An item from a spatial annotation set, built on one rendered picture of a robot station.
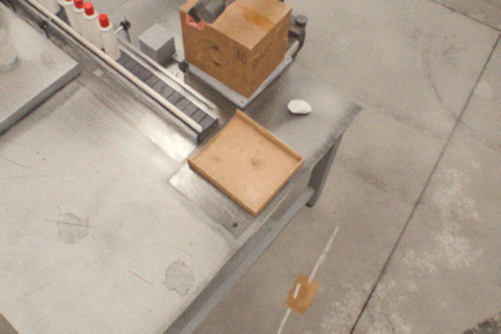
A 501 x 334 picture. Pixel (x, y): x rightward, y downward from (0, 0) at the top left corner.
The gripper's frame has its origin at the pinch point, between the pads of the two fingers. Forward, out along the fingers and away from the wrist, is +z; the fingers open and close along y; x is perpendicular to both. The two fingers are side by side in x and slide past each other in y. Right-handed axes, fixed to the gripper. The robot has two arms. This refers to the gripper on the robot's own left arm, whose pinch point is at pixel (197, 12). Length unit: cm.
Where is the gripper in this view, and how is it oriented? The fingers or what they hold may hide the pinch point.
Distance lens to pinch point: 167.1
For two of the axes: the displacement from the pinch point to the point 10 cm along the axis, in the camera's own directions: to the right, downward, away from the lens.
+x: 6.4, 6.8, 3.6
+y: -5.2, 7.3, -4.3
